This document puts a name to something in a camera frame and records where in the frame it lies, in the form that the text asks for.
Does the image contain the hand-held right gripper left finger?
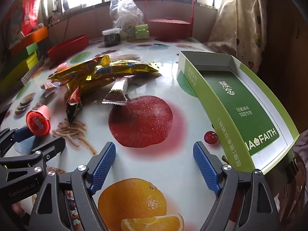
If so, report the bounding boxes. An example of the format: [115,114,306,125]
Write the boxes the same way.
[28,141,116,231]

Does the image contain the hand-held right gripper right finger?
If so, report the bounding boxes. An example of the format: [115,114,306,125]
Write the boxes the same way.
[192,141,281,231]

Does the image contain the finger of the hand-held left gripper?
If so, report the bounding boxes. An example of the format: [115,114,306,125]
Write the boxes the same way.
[0,126,36,154]
[0,138,66,182]

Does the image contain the dark red triangular packet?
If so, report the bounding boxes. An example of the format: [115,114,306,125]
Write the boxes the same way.
[65,87,83,125]

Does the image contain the small red white candy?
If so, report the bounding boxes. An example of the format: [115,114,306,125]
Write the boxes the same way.
[41,81,58,90]

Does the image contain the green cardboard box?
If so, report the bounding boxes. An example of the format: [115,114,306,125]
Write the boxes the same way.
[176,50,300,176]

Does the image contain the silver brown snack bar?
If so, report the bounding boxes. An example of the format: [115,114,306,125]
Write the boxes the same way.
[102,75,136,107]

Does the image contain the striped box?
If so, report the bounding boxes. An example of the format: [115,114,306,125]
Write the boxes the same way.
[21,58,46,85]

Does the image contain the fruit printed tablecloth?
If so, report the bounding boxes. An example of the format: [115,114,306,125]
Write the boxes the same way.
[0,37,299,231]

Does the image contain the orange box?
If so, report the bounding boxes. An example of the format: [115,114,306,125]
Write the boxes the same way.
[10,26,50,57]

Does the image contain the red oval bowl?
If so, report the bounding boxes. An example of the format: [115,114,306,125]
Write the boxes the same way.
[47,34,89,63]

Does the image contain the colourful printed package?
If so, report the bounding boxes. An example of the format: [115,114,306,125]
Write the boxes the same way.
[5,2,24,49]

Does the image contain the red snack bag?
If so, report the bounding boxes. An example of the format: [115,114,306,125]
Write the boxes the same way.
[22,0,45,35]

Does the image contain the glass jar with dark contents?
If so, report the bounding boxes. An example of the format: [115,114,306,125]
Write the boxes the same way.
[102,28,121,47]

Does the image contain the green jar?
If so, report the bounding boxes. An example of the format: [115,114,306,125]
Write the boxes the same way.
[134,23,150,39]

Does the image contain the patterned cream curtain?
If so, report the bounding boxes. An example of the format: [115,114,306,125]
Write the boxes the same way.
[208,0,267,75]

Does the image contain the clear plastic bag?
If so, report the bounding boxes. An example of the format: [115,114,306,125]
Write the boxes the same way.
[109,0,145,33]

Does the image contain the black cable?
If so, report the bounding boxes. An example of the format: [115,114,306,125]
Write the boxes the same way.
[64,12,71,41]

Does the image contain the red basket with handle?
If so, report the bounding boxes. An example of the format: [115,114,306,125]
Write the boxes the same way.
[144,0,195,41]

